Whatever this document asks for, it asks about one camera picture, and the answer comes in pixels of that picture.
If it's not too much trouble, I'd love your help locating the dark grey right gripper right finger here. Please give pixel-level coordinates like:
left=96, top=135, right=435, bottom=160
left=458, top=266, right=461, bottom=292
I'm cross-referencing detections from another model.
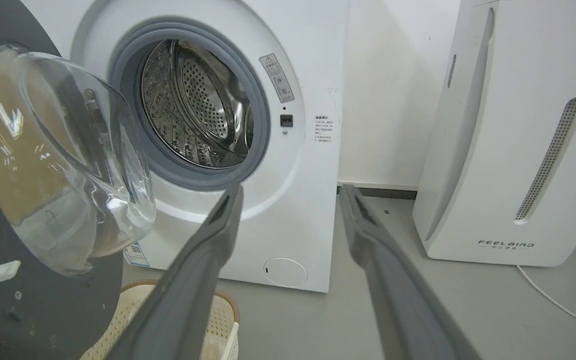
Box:
left=340, top=184, right=481, bottom=360

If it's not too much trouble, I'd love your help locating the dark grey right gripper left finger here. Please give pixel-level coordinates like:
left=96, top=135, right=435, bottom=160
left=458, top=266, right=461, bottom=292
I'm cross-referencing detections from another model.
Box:
left=105, top=183, right=244, bottom=360

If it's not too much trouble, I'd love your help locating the round glass washing machine door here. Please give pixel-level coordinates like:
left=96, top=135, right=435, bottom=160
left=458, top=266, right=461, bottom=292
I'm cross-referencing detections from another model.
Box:
left=0, top=0, right=157, bottom=360

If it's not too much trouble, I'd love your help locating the white front-load washing machine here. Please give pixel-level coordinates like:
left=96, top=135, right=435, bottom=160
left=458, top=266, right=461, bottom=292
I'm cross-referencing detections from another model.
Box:
left=20, top=0, right=351, bottom=294

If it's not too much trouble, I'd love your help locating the cream perforated laundry basket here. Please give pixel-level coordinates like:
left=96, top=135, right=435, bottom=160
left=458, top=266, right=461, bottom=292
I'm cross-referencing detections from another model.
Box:
left=79, top=280, right=241, bottom=360

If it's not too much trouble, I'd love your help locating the blue white energy label sticker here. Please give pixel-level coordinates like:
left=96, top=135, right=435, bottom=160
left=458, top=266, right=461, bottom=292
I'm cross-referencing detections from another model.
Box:
left=123, top=242, right=151, bottom=268

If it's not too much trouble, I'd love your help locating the small text label sticker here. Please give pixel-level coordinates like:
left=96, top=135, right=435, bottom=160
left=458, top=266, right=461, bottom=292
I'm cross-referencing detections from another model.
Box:
left=314, top=114, right=336, bottom=145

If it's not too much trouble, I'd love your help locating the white tower air purifier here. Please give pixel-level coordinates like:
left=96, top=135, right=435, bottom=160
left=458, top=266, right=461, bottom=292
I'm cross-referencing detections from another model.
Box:
left=412, top=0, right=576, bottom=268

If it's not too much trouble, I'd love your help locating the grey warning sticker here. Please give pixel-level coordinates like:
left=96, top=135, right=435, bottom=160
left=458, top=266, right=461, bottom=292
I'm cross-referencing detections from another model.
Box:
left=259, top=53, right=295, bottom=104

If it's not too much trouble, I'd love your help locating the white power cable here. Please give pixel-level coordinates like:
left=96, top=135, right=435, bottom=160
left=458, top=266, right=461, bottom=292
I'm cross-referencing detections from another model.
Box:
left=516, top=210, right=576, bottom=333

